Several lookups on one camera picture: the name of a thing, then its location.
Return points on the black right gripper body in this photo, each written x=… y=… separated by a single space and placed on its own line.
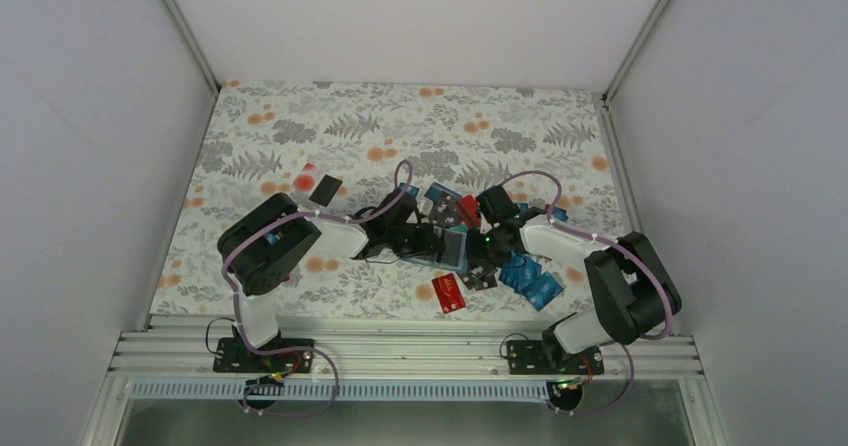
x=489 y=250

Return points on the red card with black stripe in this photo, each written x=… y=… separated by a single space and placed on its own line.
x=467 y=209

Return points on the teal leather card holder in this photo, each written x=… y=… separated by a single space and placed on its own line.
x=443 y=249

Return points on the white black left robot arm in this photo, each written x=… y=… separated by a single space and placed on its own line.
x=260 y=251

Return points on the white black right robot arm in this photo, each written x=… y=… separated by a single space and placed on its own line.
x=632 y=293

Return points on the blue card pile front right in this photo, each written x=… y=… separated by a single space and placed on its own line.
x=525 y=277

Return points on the black card with chip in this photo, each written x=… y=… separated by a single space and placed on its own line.
x=480 y=277

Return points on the black VIP card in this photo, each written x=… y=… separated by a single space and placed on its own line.
x=443 y=212

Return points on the red yellow logo card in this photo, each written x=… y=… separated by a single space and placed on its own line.
x=448 y=293

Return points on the black card near left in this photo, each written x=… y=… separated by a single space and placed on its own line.
x=325 y=190

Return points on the white card with red circle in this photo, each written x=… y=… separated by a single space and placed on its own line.
x=307 y=179

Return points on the floral patterned table mat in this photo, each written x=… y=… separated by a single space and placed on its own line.
x=541 y=143

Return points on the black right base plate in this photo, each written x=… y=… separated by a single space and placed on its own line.
x=534 y=358

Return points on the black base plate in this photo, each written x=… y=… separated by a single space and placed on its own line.
x=234 y=357
x=534 y=358

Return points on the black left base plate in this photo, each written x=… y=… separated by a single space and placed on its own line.
x=234 y=357

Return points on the aluminium rail frame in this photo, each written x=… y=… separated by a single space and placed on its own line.
x=385 y=349

